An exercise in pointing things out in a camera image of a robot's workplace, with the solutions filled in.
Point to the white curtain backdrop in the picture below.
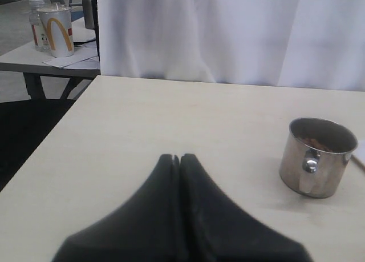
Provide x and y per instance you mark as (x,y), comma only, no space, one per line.
(291,43)

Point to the left steel mug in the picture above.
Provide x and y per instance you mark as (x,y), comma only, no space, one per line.
(316,155)

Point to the white papers on side table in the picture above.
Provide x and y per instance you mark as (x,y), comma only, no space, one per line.
(85,57)

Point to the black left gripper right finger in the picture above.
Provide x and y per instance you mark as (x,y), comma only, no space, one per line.
(217,229)

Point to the paper cup with yellow arches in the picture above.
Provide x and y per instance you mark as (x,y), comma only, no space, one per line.
(56,21)

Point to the clear water bottle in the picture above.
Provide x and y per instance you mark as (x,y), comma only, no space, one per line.
(39,34)

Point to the grey side table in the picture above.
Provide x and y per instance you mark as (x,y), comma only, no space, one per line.
(31,64)

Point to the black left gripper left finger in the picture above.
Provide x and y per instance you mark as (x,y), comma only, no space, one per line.
(145,228)

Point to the grey metal flask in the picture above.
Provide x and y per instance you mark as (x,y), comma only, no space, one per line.
(88,14)

